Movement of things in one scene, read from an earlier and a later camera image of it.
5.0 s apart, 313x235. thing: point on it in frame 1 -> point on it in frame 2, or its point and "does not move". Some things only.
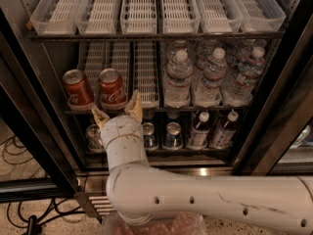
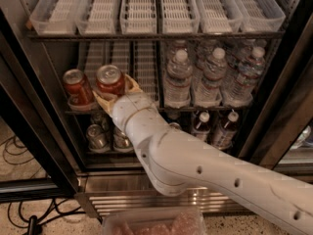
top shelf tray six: (260, 10) does not move
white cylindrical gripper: (120, 126) -> (129, 106)
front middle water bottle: (207, 92) does not move
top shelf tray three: (139, 16) does not move
